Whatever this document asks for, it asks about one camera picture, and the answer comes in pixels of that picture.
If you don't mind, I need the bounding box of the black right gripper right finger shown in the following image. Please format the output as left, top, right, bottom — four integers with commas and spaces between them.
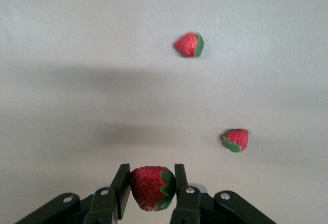
169, 163, 278, 224

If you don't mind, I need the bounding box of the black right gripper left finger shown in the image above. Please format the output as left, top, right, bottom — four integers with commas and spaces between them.
15, 163, 132, 224

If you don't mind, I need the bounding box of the red plastic strawberry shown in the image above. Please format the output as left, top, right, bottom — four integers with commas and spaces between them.
173, 31, 205, 58
221, 128, 250, 153
129, 166, 177, 212

